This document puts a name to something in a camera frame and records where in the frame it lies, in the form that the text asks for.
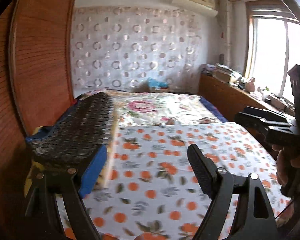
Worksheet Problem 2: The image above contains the navy patterned silk garment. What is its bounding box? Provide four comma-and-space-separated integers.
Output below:
26, 92, 114, 166

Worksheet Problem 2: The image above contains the person's right hand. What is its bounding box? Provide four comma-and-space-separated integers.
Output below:
272, 145, 300, 192

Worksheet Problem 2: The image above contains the yellow pillow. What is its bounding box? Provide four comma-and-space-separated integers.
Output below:
23, 126, 52, 197

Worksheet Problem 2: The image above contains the pink figurine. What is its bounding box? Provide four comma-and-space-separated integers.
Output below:
245, 77, 255, 93

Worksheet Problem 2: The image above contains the long wooden cabinet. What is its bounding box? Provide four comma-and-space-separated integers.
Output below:
198, 74, 279, 121

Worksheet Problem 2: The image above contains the navy blue blanket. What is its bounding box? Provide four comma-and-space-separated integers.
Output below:
200, 96, 228, 122

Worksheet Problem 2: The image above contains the orange-print bed sheet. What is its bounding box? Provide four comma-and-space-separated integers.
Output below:
56, 121, 292, 240

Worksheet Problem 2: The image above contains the stack of books and papers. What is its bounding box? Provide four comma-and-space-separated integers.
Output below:
202, 63, 242, 83

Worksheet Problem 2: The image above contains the floral quilt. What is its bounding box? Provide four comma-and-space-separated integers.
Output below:
77, 89, 221, 127

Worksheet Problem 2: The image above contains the wooden headboard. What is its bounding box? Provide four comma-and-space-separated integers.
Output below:
0, 0, 75, 239

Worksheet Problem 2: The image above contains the blue tissue box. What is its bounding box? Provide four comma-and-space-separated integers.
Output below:
147, 77, 169, 92

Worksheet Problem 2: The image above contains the white circle-patterned curtain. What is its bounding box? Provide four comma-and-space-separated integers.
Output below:
70, 7, 219, 95

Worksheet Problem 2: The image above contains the white air conditioner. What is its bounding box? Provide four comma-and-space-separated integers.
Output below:
172, 0, 218, 17

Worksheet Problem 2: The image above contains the window with wooden frame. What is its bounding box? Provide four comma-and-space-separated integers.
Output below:
245, 1, 300, 103

